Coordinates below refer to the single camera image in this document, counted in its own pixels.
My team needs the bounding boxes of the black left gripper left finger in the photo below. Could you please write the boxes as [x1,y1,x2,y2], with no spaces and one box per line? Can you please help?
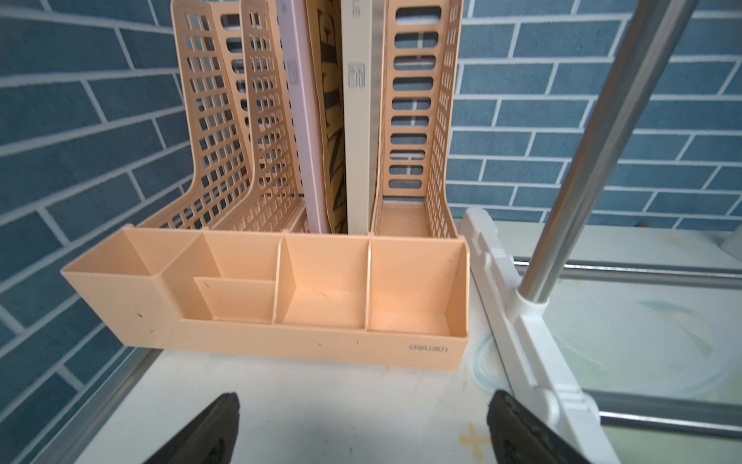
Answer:
[145,392,240,464]

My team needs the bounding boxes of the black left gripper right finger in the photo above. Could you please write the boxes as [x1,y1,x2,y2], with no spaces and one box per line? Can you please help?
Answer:
[487,390,589,464]

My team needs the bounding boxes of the white and steel clothes rack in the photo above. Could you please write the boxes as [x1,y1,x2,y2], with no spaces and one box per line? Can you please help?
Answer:
[461,1,741,463]

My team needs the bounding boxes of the peach plastic desk organizer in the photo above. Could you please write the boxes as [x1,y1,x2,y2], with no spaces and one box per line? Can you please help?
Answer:
[62,1,470,370]

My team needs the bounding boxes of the brown patterned book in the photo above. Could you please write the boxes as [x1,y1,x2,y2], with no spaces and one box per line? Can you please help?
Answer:
[305,0,348,234]

